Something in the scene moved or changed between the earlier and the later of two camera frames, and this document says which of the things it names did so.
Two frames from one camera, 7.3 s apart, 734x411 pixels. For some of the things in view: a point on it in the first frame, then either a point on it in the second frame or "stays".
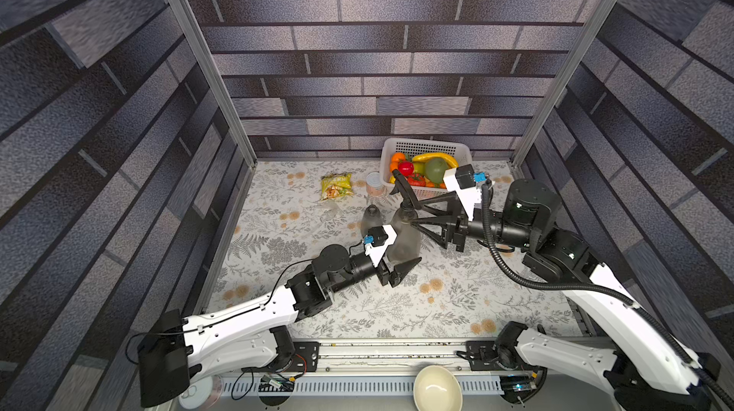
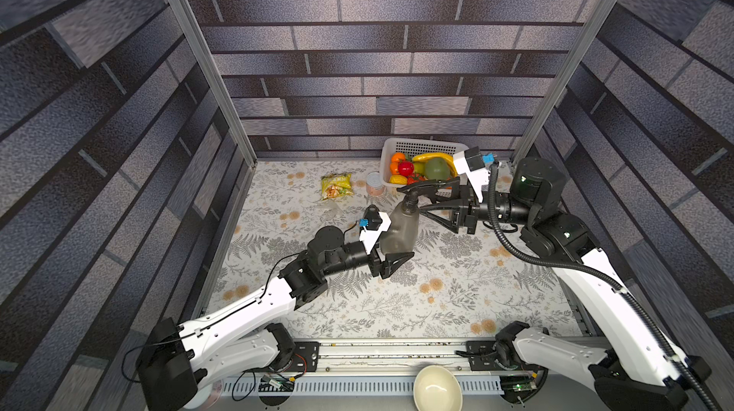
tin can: x=375 y=186 stays
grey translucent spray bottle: x=407 y=244 stays
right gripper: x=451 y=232 → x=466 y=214
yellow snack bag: x=334 y=185 stays
